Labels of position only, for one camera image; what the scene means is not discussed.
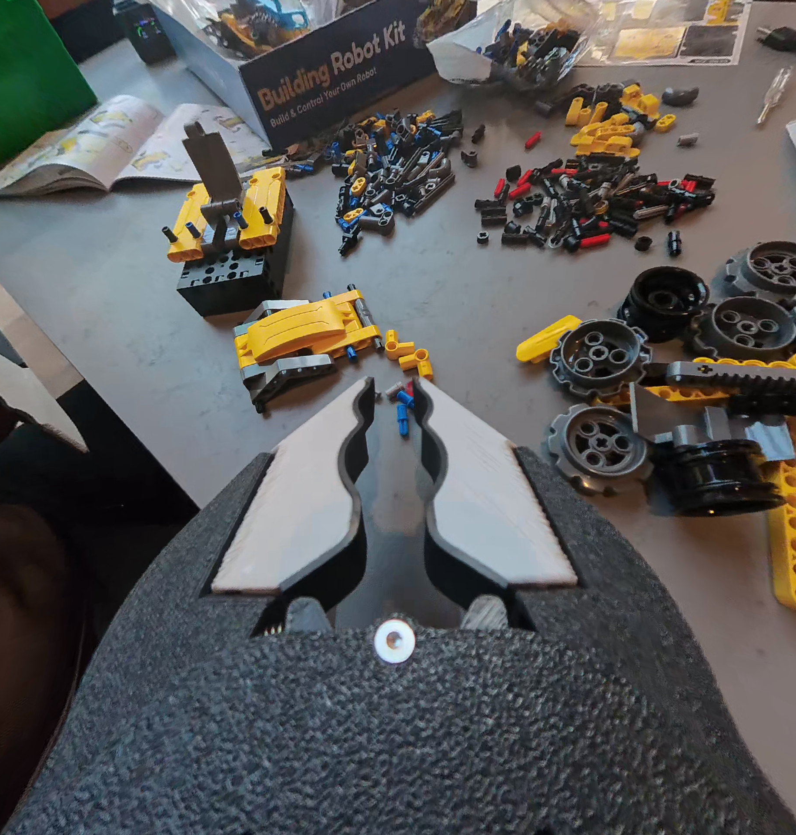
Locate black wheel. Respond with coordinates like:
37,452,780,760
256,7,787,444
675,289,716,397
616,265,711,343
649,438,787,518

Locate pile of black red pieces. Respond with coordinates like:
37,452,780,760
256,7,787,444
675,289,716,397
474,153,717,254

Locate blue robot kit box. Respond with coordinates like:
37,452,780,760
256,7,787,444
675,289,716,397
149,0,438,152

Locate grey desk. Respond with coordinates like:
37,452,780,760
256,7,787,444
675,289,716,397
0,0,796,816

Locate pile of yellow pieces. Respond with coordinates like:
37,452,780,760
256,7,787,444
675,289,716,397
535,81,678,159

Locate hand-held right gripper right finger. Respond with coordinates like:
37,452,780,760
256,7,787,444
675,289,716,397
412,377,578,617

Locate black and yellow brick assembly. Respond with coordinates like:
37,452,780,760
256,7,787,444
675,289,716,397
162,120,296,318

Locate clear plastic tool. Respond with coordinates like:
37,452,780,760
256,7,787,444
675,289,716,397
756,65,793,126

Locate pile of blue grey pieces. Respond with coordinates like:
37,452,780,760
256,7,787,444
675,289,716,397
262,107,464,257

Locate black power plug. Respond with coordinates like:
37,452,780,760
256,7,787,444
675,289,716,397
756,25,796,60

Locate green box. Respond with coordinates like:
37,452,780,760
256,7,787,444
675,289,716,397
0,0,99,180

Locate black electronic device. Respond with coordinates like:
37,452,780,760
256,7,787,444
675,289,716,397
114,0,177,66

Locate yellow and grey brick assembly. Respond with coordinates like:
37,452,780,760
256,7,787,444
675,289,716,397
234,284,385,414

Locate instruction booklet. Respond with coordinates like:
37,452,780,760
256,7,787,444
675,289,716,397
0,94,278,198

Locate person's brown sweater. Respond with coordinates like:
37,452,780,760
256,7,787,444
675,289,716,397
0,391,92,832

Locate yellow curved panel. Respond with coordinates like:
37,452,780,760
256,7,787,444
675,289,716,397
515,314,583,364

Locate yellow beam chassis assembly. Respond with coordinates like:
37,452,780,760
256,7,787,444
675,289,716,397
594,352,796,611

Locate printed paper sheet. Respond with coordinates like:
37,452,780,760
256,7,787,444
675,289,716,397
577,0,754,66

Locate plastic bag of pieces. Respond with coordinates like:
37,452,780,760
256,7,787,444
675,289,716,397
425,0,608,89

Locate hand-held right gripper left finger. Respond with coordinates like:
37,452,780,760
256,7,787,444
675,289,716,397
212,376,377,614

